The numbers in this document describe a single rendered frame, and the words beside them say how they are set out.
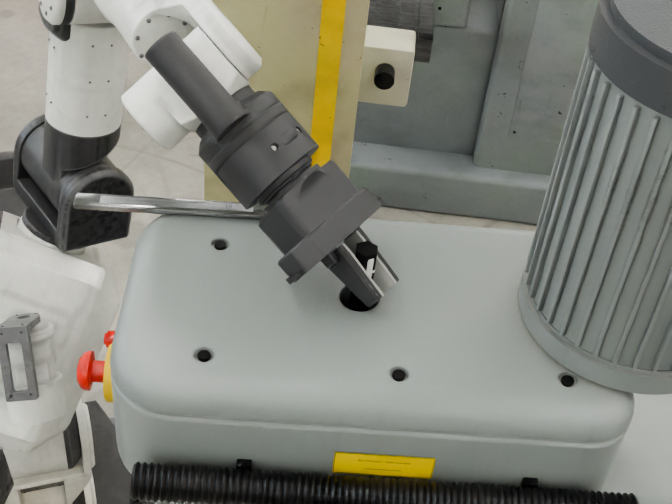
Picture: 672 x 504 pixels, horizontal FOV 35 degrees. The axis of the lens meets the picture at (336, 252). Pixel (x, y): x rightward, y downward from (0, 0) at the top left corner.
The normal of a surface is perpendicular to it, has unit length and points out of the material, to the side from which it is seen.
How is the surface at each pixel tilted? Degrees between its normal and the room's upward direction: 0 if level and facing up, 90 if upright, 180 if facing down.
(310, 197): 31
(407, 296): 0
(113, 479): 0
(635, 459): 5
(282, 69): 90
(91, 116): 89
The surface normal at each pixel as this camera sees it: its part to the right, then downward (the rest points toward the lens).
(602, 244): -0.75, 0.39
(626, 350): -0.25, 0.63
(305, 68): -0.02, 0.67
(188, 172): 0.08, -0.74
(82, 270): 0.49, -0.49
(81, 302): 0.30, 0.15
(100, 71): 0.46, 0.61
